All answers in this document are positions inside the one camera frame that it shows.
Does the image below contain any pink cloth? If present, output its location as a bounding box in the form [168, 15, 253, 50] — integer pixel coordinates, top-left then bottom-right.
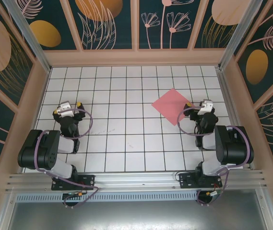
[151, 88, 196, 127]

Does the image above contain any grey metal sheet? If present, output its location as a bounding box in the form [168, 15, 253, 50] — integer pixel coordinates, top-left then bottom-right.
[0, 189, 273, 230]

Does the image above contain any small board with yellow connector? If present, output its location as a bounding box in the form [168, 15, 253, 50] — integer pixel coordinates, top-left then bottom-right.
[204, 190, 224, 198]
[63, 191, 84, 198]

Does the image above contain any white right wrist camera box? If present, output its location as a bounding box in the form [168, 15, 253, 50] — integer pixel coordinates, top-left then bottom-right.
[197, 100, 214, 116]

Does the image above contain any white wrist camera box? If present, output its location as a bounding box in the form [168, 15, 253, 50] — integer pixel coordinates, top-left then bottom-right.
[57, 101, 76, 118]
[197, 100, 214, 116]

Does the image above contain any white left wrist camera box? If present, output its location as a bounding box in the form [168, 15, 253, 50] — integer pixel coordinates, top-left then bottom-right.
[57, 101, 76, 118]

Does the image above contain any aluminium table edge rail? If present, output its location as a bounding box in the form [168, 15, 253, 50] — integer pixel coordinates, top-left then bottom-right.
[215, 68, 256, 171]

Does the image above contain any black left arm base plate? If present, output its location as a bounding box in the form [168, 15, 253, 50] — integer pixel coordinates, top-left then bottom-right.
[51, 174, 96, 191]

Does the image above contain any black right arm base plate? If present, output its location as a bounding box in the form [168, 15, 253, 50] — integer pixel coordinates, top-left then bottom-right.
[178, 172, 223, 190]

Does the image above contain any aluminium mounting rail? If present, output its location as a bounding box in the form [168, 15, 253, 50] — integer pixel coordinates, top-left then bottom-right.
[5, 169, 269, 195]

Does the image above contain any aluminium frame post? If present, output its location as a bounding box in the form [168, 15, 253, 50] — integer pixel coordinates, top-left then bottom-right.
[1, 0, 52, 73]
[218, 0, 264, 70]

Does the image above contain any grey slotted cable duct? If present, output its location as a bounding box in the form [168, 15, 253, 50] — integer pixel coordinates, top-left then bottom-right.
[15, 191, 199, 203]

